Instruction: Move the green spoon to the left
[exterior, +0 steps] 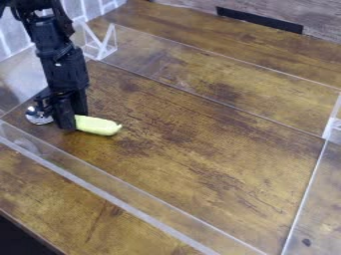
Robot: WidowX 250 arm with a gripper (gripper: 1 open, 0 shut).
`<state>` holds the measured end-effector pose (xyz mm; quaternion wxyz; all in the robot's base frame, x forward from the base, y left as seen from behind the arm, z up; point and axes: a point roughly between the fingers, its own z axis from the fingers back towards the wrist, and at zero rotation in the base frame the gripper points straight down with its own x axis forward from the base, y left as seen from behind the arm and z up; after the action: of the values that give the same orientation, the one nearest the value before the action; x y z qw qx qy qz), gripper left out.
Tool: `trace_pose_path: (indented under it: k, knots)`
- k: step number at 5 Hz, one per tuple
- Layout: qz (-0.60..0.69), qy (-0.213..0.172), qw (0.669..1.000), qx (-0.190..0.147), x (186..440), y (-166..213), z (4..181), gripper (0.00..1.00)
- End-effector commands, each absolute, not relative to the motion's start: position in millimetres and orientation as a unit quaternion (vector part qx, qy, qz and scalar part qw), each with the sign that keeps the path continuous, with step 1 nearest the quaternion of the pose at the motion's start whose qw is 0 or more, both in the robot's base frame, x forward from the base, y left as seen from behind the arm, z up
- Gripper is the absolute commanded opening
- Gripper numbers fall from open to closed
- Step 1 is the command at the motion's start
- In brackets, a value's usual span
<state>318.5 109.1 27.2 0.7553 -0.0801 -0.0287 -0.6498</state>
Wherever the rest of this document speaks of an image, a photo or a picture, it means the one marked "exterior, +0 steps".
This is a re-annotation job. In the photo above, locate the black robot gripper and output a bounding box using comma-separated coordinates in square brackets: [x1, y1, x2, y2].
[31, 18, 90, 130]

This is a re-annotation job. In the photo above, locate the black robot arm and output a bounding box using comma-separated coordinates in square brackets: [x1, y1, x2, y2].
[0, 0, 90, 130]

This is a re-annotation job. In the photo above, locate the clear acrylic front barrier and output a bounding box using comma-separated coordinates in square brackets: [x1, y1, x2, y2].
[0, 120, 267, 255]

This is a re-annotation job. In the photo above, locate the clear acrylic barrier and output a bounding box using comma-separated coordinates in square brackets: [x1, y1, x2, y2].
[0, 120, 267, 255]
[281, 94, 341, 255]

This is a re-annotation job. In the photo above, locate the black strip on table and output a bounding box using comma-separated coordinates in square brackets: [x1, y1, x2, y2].
[216, 6, 304, 34]

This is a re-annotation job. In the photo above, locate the clear acrylic right barrier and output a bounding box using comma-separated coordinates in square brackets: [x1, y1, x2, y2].
[281, 94, 341, 255]

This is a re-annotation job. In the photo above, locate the clear acrylic corner bracket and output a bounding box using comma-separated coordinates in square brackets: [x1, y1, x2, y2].
[81, 23, 120, 61]

